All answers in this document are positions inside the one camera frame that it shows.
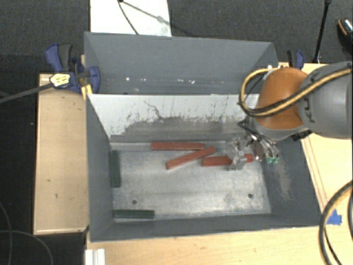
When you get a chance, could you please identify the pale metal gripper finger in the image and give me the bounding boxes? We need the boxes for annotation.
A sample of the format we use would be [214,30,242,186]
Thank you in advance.
[227,156,248,172]
[233,138,247,158]

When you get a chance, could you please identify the red-brown flat block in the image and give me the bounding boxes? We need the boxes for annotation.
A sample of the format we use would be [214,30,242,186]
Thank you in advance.
[165,146,217,171]
[201,153,254,168]
[150,141,206,152]

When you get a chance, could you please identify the grey metal bin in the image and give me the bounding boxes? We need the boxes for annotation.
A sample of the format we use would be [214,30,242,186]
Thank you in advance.
[83,31,322,242]

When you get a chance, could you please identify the dark green flat block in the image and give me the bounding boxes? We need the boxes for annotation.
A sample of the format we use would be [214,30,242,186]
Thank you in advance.
[110,149,122,188]
[113,209,156,220]

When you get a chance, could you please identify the pale wood board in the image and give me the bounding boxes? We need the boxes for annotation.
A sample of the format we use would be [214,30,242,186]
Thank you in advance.
[33,72,90,236]

